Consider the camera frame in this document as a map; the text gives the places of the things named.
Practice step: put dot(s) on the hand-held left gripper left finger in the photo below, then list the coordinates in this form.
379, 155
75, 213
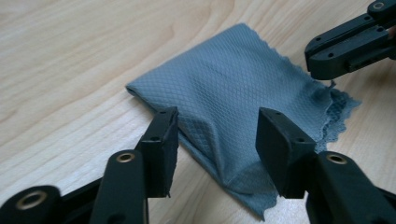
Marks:
162, 155

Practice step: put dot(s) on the grey-blue microfibre cloth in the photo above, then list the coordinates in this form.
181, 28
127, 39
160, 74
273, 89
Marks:
236, 87

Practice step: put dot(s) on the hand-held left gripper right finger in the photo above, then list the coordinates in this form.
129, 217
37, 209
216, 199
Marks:
283, 155

